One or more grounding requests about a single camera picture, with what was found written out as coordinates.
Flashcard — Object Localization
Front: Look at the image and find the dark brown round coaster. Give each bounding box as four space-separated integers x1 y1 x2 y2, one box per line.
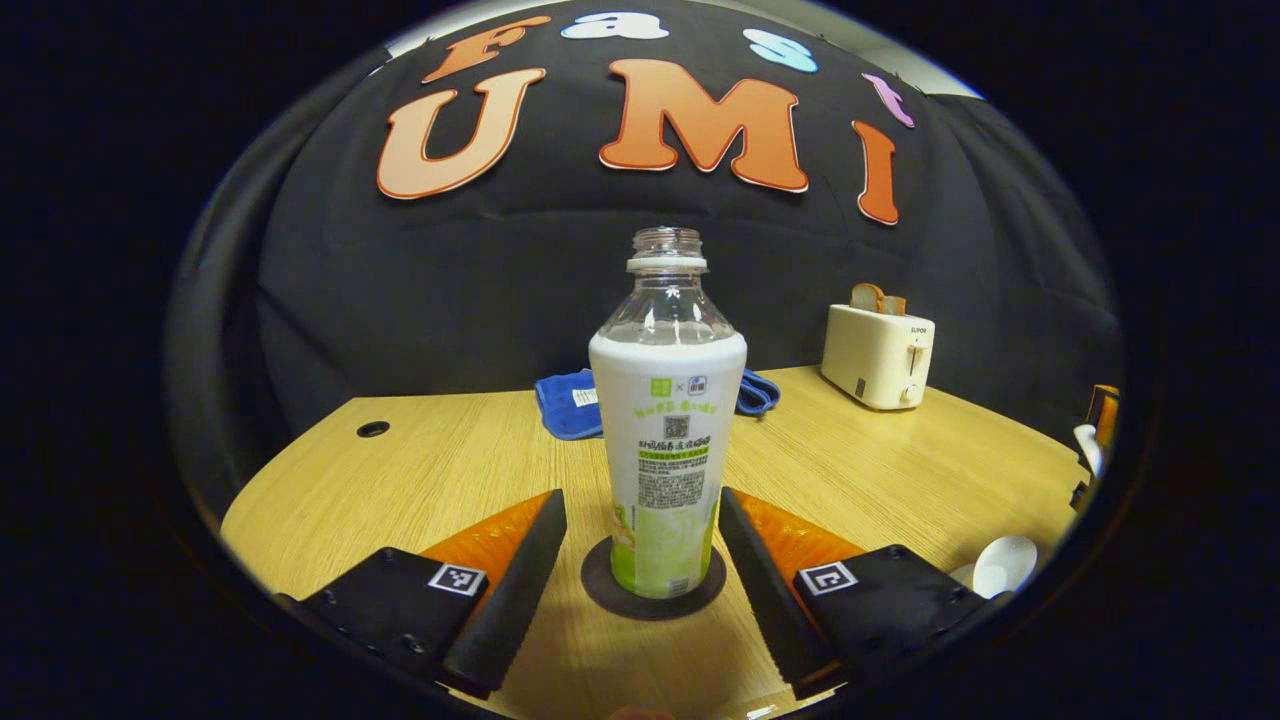
581 537 728 622

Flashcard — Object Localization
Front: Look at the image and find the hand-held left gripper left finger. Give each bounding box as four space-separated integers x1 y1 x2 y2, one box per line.
273 488 569 701

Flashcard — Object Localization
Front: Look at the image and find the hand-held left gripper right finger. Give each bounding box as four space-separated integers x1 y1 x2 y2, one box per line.
717 486 1013 702

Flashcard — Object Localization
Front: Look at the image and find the black backdrop cloth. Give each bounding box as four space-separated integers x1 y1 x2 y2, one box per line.
165 0 1126 501

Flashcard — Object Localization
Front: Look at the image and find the blue towel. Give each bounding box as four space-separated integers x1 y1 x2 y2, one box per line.
534 367 782 442

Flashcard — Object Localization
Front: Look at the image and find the white toaster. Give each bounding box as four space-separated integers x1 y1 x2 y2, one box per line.
821 304 937 412

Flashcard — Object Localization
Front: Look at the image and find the white teacup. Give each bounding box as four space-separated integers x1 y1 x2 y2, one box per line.
950 535 1040 600

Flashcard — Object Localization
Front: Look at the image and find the clear water bottle white label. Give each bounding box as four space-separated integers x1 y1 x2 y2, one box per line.
588 227 748 601

